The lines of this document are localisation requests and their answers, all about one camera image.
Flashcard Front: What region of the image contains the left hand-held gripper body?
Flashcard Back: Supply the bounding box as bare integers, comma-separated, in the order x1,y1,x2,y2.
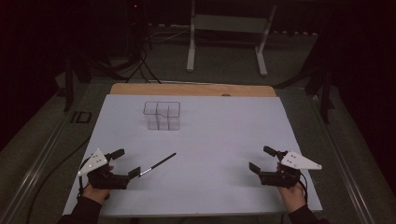
78,148,130,190

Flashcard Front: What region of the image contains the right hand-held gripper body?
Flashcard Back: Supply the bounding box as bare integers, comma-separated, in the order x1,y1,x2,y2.
259,149,323,189

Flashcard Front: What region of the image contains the black and silver pen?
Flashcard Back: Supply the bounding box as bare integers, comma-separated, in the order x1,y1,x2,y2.
138,152,177,177

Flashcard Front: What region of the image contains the clear plastic organizer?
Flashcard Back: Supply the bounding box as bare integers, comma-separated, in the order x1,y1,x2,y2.
143,101,181,132

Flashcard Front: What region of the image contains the person's left hand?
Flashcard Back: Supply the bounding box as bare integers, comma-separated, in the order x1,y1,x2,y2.
81,165,115,205

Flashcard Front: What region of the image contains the person's right hand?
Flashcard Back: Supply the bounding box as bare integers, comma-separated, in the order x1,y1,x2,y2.
276,162,308,215

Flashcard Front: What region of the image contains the white board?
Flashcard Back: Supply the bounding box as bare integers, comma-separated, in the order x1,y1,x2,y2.
62,93,323,217

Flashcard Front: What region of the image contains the black stand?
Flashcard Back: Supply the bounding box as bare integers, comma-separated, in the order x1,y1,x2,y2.
63,55,93,113
303,62,336,125

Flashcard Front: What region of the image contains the wooden table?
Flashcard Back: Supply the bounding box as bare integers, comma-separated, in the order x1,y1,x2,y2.
109,82,277,98

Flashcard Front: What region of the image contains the white metal stand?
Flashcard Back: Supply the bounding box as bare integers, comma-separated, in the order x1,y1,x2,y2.
186,0,277,77

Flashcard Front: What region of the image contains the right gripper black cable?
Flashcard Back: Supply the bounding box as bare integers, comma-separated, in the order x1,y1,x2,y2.
298,171,310,203

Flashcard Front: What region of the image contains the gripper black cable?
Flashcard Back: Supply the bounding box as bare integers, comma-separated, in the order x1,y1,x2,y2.
298,171,310,203
77,157,92,198

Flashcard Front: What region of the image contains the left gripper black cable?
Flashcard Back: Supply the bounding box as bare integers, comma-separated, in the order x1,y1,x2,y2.
77,157,92,198

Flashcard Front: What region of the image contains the black floor cable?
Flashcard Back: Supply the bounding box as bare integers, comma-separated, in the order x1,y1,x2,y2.
25,136,92,224

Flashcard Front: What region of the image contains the metal floor rail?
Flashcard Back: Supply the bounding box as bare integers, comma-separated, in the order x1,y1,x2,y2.
0,90,94,224
311,92,376,224

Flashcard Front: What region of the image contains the white cable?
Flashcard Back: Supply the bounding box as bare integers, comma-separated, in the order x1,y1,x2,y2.
148,26,191,44

